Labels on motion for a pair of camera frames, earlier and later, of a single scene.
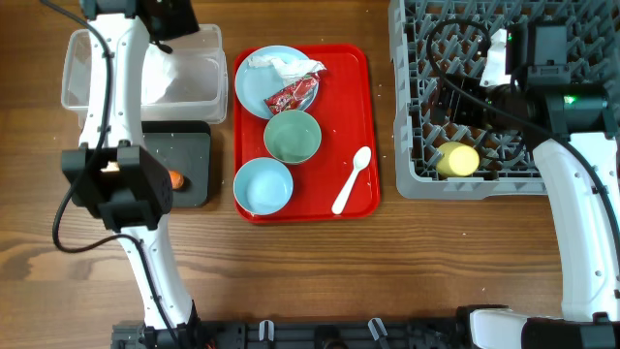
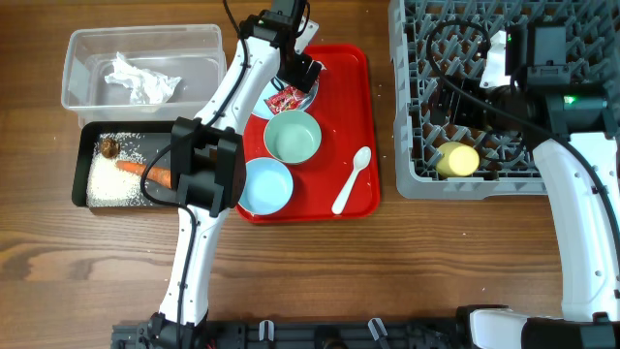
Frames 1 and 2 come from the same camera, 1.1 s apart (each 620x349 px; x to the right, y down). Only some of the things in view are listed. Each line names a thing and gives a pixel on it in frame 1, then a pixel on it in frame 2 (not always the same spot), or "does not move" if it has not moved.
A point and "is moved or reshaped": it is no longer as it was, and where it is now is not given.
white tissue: [290, 71] is moved or reshaped
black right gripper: [449, 100] does not move
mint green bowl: [293, 137] does not move
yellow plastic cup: [456, 159] does not move
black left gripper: [184, 19] → [299, 74]
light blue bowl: [263, 186] does not move
